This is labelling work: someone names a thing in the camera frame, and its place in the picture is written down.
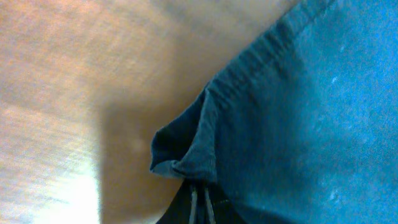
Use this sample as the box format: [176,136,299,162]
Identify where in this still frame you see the blue shorts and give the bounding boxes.
[150,0,397,223]

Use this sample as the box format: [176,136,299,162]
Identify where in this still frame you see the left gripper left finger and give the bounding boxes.
[156,180,198,224]

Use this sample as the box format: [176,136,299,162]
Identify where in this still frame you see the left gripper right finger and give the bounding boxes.
[198,184,246,224]

